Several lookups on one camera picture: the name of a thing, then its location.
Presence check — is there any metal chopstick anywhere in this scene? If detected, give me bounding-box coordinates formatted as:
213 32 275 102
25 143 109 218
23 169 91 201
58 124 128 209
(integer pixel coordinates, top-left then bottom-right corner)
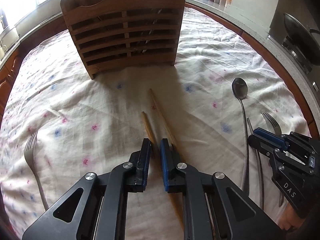
246 117 265 210

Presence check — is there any wooden chopstick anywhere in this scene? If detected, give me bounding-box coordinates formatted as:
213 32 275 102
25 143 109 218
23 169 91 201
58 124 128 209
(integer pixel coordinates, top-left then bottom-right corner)
149 88 184 230
141 112 160 160

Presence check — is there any person right hand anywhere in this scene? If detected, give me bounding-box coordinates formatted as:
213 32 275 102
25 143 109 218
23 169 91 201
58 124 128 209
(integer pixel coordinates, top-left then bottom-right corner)
278 203 305 231

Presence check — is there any silver fork right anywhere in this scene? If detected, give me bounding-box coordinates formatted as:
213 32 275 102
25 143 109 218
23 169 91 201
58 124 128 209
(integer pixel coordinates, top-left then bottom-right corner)
261 112 284 207

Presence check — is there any silver fork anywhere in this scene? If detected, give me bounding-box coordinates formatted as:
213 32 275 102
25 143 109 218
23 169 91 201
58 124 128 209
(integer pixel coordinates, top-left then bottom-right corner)
261 112 284 207
24 132 49 211

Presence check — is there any silver spoon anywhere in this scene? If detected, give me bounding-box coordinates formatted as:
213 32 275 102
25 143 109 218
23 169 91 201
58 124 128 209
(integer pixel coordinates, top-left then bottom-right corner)
231 77 251 196

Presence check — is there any silver fork left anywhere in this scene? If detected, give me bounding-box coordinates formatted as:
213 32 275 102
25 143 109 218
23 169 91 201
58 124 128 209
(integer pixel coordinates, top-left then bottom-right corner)
24 132 49 211

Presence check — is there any white floral tablecloth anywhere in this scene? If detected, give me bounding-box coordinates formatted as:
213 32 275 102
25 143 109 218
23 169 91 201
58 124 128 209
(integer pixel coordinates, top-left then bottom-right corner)
1 9 310 237

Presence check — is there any black wok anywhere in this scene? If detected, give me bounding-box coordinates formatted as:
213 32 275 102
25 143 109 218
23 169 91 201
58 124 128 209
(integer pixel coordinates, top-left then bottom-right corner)
284 13 319 66

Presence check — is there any wooden utensil holder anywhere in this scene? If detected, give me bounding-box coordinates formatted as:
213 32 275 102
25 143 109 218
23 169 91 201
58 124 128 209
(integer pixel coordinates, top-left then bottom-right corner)
60 0 185 78

